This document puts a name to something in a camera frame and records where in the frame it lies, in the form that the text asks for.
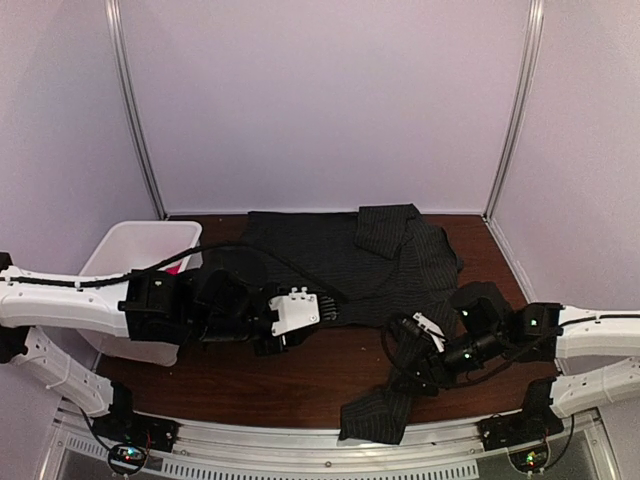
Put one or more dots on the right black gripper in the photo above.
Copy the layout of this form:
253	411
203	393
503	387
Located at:
428	365

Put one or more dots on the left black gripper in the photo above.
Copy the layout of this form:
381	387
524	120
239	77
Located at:
270	349

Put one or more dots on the dark pinstriped shirt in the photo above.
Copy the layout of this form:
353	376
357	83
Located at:
387	260

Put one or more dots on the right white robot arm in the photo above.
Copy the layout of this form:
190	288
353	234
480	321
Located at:
596	352

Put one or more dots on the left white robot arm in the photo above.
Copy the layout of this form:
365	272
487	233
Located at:
145	305

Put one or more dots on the right round circuit board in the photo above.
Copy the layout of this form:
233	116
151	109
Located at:
529	460

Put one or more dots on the round circuit board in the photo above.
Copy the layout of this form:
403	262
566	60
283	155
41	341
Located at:
529	460
125	459

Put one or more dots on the left round circuit board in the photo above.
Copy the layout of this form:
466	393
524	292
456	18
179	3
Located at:
125	459

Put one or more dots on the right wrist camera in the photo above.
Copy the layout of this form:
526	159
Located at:
422	327

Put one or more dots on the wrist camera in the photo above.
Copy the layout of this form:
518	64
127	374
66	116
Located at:
422	327
296	310

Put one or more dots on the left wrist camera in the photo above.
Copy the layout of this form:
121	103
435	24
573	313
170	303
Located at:
296	310

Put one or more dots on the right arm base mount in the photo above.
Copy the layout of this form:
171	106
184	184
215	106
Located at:
534	422

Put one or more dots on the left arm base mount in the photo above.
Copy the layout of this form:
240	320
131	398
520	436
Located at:
123	424

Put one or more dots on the front aluminium rail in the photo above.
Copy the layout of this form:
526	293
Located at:
441	450

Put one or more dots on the left aluminium frame post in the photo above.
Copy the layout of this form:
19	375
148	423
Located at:
132	113

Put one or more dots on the aluminium frame post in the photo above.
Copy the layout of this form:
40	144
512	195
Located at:
529	58
132	113

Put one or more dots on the right aluminium frame post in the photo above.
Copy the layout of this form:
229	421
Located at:
529	58

